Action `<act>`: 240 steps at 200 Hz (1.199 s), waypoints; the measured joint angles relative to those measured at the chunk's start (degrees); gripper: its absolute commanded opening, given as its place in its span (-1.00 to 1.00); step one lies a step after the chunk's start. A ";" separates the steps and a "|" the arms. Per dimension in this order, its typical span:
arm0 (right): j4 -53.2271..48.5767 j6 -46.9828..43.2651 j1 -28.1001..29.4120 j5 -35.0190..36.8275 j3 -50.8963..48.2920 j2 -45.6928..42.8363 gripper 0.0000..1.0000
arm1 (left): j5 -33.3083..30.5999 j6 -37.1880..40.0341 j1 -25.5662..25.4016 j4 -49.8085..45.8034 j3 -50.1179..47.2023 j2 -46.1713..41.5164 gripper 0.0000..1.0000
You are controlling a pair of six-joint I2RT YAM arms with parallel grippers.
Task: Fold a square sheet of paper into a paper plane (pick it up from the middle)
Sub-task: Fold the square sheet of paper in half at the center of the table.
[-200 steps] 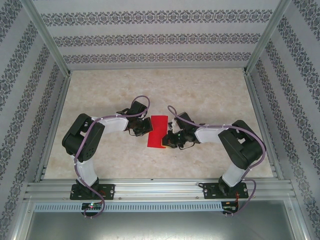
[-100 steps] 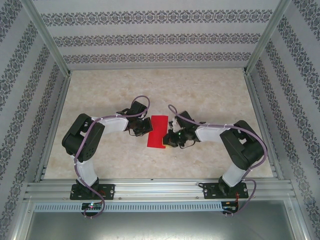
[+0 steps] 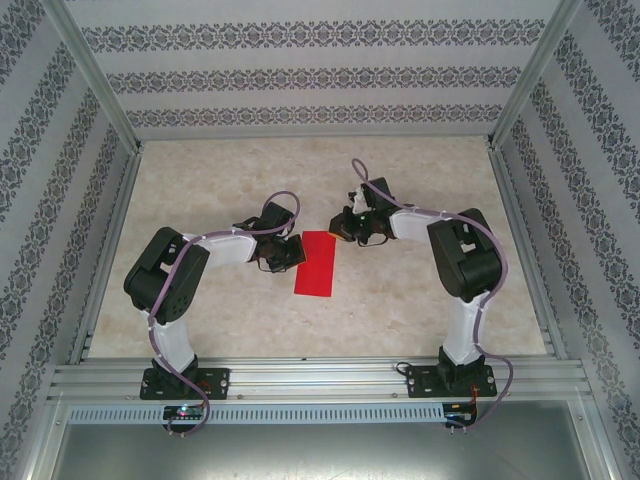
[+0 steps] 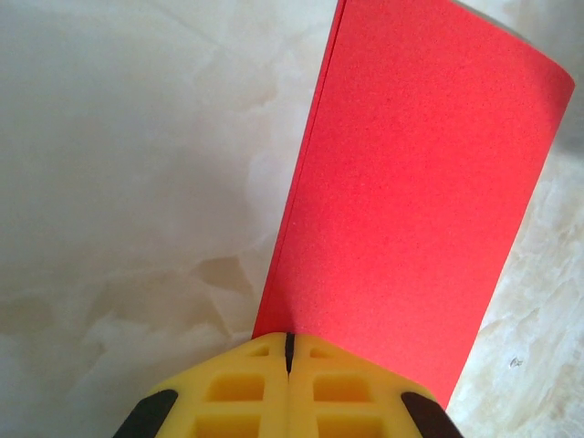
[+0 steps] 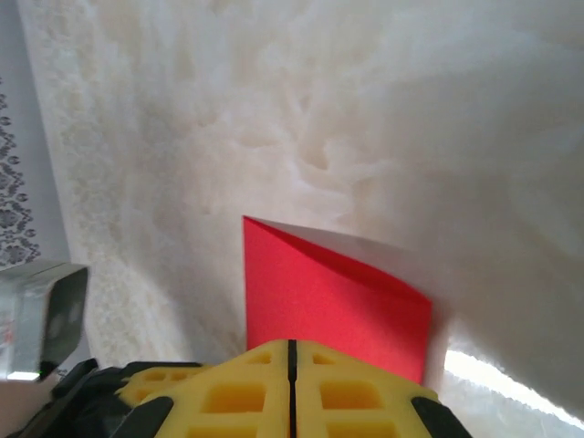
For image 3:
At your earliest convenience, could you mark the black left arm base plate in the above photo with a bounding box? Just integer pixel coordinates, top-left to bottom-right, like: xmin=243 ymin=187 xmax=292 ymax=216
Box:
xmin=139 ymin=367 xmax=232 ymax=401

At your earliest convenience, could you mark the aluminium mounting rail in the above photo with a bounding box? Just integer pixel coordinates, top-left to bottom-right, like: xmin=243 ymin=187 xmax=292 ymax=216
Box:
xmin=47 ymin=355 xmax=594 ymax=401

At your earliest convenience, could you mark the slotted grey cable duct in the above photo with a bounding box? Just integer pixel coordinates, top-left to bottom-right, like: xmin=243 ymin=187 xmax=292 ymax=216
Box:
xmin=67 ymin=403 xmax=447 ymax=425

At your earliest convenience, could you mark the aluminium frame side beam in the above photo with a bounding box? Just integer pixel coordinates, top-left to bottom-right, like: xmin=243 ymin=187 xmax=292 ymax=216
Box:
xmin=569 ymin=394 xmax=630 ymax=480
xmin=12 ymin=392 xmax=71 ymax=480

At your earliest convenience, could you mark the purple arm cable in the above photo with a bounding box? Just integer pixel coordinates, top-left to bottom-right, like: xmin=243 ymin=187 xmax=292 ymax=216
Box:
xmin=147 ymin=191 xmax=302 ymax=440
xmin=351 ymin=158 xmax=514 ymax=437

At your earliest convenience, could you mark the aluminium table side rail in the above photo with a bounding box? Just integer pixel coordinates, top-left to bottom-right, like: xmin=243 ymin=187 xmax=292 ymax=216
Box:
xmin=487 ymin=142 xmax=569 ymax=359
xmin=68 ymin=142 xmax=146 ymax=365

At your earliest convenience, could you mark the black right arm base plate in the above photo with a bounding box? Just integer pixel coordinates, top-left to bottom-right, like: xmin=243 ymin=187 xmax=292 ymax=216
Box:
xmin=405 ymin=364 xmax=496 ymax=400

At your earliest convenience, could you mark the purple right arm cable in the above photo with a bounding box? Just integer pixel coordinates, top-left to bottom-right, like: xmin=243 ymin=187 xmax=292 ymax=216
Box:
xmin=351 ymin=158 xmax=514 ymax=437

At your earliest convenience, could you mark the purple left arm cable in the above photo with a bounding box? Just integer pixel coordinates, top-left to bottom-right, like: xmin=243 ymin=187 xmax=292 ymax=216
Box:
xmin=147 ymin=191 xmax=302 ymax=440

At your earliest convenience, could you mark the aluminium frame post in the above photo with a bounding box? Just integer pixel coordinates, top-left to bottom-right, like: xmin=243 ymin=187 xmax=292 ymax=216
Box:
xmin=47 ymin=0 xmax=145 ymax=153
xmin=487 ymin=0 xmax=585 ymax=150

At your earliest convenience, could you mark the red paper sheet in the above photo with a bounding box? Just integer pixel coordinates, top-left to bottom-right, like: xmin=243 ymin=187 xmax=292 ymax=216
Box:
xmin=293 ymin=231 xmax=337 ymax=297

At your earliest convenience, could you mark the grey metal sheet panel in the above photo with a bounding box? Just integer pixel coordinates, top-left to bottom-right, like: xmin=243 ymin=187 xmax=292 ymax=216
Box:
xmin=52 ymin=397 xmax=617 ymax=480

